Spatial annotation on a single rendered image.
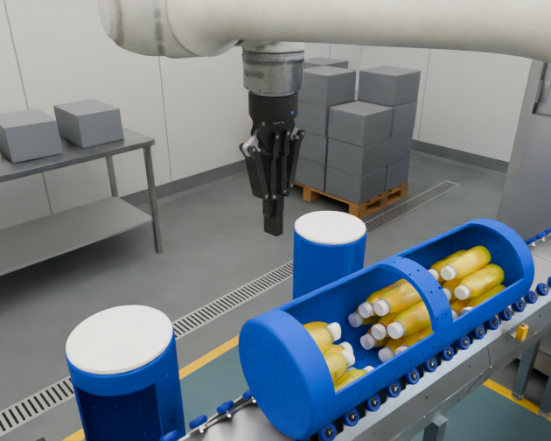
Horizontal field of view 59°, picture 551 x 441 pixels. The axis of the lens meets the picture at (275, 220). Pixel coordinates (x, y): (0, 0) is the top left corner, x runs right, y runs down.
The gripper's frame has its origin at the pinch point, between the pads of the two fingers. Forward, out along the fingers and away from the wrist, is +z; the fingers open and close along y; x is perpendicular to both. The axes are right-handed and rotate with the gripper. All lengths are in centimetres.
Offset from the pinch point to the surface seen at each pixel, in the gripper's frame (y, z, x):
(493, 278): -79, 44, 16
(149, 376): 6, 56, -38
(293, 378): -4.9, 39.1, 1.1
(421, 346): -38, 44, 14
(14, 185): -69, 105, -329
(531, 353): -162, 124, 19
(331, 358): -18.0, 42.2, 1.5
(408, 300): -47, 40, 5
